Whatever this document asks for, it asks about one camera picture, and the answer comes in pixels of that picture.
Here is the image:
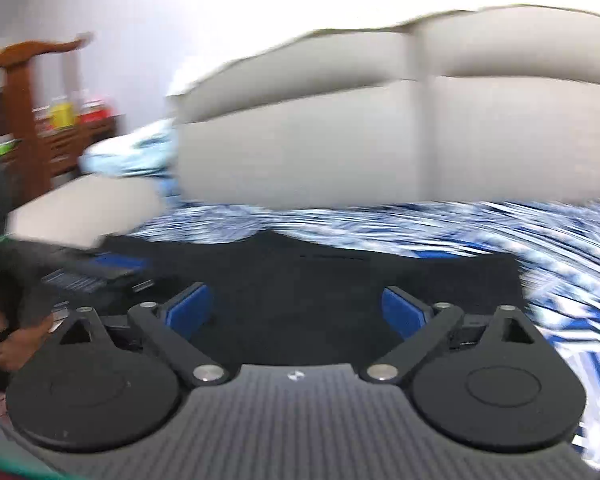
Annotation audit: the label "black pants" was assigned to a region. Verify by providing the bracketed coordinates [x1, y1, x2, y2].
[100, 231, 527, 370]

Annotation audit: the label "person's hand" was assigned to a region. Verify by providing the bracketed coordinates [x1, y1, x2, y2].
[0, 313, 54, 373]

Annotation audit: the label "light blue cloth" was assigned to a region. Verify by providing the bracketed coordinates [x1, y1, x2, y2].
[79, 118, 182, 207]

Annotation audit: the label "brown wooden shelf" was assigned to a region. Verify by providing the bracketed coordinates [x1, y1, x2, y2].
[0, 32, 120, 203]

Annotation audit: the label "blue white patterned cover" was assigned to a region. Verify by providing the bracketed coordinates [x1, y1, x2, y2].
[131, 200, 600, 469]

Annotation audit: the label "beige leather sofa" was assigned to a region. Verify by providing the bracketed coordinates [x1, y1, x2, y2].
[4, 5, 600, 252]

